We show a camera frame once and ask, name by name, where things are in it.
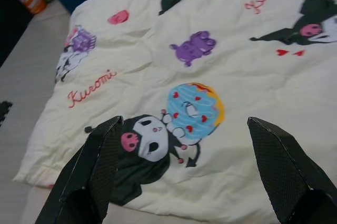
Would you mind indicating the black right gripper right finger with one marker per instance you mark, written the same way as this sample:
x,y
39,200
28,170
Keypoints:
x,y
289,182

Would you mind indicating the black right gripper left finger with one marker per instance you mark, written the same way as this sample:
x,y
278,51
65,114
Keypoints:
x,y
87,182

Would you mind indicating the cream cartoon print quilt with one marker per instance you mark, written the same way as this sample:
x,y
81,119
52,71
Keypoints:
x,y
210,76

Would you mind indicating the black desk side panel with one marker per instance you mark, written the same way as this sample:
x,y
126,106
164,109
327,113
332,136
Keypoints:
x,y
13,24

